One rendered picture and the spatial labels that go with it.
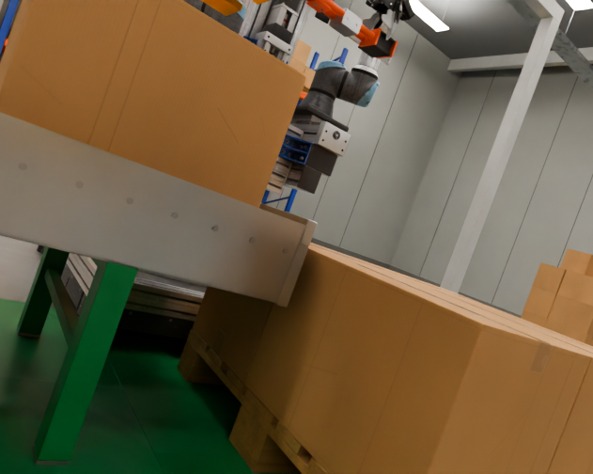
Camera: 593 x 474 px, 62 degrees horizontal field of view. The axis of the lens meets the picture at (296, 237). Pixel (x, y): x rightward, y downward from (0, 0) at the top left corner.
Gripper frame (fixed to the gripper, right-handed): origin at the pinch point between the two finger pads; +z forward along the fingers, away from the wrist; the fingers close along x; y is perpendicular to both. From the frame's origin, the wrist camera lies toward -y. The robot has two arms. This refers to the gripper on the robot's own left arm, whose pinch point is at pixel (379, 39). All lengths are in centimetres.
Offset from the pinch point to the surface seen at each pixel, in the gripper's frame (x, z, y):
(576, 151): -468, -282, -932
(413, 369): 70, 79, 18
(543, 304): -274, 53, -664
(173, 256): 35, 76, 54
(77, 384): 35, 105, 63
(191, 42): 18, 33, 60
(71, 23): 19, 41, 82
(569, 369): 80, 71, -14
